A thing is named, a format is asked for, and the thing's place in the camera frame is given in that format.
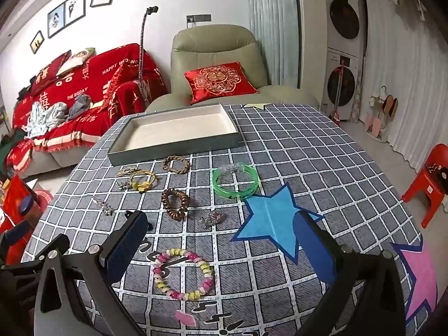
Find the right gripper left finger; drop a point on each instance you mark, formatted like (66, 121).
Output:
(121, 245)

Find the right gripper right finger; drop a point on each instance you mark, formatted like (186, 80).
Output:
(317, 245)

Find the silver star hair clip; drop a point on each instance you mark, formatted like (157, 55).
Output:
(104, 207)

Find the pink crystal hair clip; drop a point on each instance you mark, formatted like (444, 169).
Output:
(213, 218)

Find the grey rectangular jewelry tray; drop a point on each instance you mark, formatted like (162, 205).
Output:
(181, 131)

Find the blue star patch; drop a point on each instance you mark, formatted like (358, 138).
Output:
(271, 218)

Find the silver rhinestone brooch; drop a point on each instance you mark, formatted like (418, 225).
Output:
(125, 185)

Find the beige hair clip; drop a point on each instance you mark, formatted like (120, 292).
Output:
(126, 172)

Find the grey checked tablecloth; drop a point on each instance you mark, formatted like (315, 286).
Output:
(257, 289)

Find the pink star patch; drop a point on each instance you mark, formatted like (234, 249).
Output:
(417, 262)

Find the red plastic stool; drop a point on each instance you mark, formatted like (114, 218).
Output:
(432, 181)

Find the slipper rack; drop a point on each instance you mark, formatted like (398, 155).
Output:
(382, 110)

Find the grey clothes pile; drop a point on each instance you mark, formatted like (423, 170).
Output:
(43, 120)

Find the yellow star patch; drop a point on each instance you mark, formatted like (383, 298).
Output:
(260, 106)

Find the red blanket covered sofa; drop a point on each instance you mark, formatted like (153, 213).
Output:
(111, 81)

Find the red embroidered cushion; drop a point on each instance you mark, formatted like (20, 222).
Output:
(218, 81)

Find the stacked washer dryer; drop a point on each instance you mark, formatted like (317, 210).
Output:
(344, 36)

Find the green recliner armchair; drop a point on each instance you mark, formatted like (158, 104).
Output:
(209, 45)

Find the white curtain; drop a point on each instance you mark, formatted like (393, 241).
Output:
(408, 56)

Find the flexible phone holder stand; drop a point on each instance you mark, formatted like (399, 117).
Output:
(149, 11)

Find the light blue curtain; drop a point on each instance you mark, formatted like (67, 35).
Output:
(276, 27)

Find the small framed wall picture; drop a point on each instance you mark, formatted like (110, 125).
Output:
(37, 42)

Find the wall switch panel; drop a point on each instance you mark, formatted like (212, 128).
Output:
(193, 19)

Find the framed wall picture pair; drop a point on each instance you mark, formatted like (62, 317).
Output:
(64, 15)

